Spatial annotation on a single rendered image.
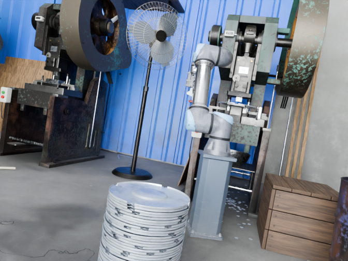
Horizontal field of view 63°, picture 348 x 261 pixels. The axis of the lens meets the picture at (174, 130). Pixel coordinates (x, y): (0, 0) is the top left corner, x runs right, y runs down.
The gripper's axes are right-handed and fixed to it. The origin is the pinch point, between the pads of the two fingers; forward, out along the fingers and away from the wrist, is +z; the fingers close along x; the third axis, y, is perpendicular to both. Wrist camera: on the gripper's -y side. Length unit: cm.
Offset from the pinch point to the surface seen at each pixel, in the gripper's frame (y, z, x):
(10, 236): 45, 78, 116
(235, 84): -29.3, -16.9, -11.3
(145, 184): -8, 45, 108
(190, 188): -11, 67, 7
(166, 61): 37, -33, -34
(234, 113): -32.3, 5.9, -5.0
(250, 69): -39, -30, -14
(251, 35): -35, -56, -15
